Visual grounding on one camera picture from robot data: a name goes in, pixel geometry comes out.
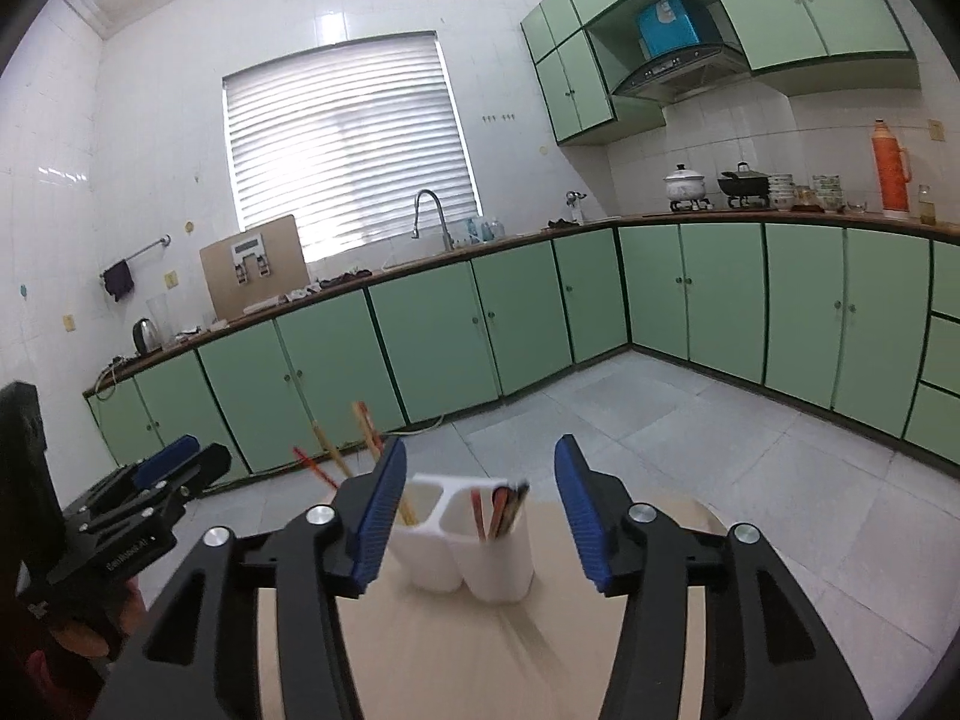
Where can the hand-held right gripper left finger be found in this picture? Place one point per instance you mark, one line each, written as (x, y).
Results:
(379, 514)

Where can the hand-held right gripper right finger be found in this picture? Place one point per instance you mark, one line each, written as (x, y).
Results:
(581, 521)

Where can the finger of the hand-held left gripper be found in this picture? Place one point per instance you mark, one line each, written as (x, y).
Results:
(202, 469)
(169, 457)

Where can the wooden chopstick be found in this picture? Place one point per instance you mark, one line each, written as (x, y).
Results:
(367, 431)
(500, 511)
(334, 451)

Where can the red chopstick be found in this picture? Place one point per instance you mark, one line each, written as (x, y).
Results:
(315, 469)
(478, 516)

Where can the white utensil holder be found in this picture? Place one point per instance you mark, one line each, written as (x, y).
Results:
(491, 570)

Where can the person's left forearm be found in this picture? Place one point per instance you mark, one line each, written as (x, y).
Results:
(52, 690)

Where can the person's left hand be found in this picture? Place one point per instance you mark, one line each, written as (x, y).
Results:
(75, 637)

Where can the steel electric kettle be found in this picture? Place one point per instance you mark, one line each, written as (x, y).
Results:
(147, 337)

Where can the clear glass pitcher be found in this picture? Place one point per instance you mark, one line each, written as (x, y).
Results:
(159, 311)

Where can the dark hanging towel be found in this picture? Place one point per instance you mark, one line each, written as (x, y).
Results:
(118, 281)

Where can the green base cabinets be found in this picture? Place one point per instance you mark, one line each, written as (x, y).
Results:
(435, 337)

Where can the brown cardboard box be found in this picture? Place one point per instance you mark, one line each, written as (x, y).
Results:
(281, 277)

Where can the metal towel bar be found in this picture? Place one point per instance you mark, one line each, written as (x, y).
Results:
(142, 251)

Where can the brown countertop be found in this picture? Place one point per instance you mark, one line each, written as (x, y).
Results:
(525, 238)

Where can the clear bottles by sink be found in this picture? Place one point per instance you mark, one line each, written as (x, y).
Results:
(480, 231)

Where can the small metal stand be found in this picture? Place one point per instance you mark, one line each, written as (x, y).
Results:
(575, 208)

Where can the metal kitchen faucet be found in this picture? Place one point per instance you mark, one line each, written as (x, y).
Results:
(431, 199)

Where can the white lidded pot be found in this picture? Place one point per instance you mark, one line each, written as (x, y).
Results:
(684, 184)

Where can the white window blind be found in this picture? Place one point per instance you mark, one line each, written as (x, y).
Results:
(345, 142)

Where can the black wok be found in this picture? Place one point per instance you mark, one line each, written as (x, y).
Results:
(744, 184)

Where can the stack of patterned bowls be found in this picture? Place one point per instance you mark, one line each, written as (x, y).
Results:
(826, 191)

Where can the black range hood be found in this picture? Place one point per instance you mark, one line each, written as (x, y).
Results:
(675, 75)

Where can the orange thermos flask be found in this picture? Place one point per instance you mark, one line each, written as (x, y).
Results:
(890, 172)

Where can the glass oil bottle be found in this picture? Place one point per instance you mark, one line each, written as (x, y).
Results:
(927, 208)

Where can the blue box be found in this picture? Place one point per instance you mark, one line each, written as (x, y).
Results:
(675, 26)

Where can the green wall cabinets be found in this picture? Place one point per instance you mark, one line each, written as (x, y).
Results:
(795, 7)

